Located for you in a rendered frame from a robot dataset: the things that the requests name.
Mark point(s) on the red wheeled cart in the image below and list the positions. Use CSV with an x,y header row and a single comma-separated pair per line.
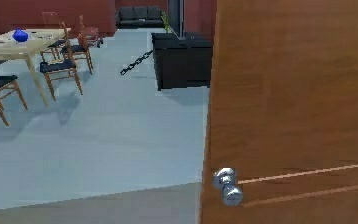
x,y
93,35

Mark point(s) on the green house plant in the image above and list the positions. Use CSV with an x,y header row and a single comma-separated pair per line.
x,y
167,22

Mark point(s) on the blue round vase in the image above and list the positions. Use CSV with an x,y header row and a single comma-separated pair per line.
x,y
20,35

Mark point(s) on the silver round door knob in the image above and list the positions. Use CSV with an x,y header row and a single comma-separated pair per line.
x,y
227,190

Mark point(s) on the black sofa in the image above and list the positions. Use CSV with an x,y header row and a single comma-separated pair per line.
x,y
140,16

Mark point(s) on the brown wooden room door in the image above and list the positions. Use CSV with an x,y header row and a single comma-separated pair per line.
x,y
287,100

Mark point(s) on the pale wooden dining table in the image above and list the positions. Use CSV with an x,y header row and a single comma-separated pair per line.
x,y
27,45

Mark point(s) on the wooden chair with black seat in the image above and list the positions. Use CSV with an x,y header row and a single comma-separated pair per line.
x,y
58,68
77,50
55,45
0,87

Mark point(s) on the black low cabinet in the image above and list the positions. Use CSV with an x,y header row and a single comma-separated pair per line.
x,y
182,63

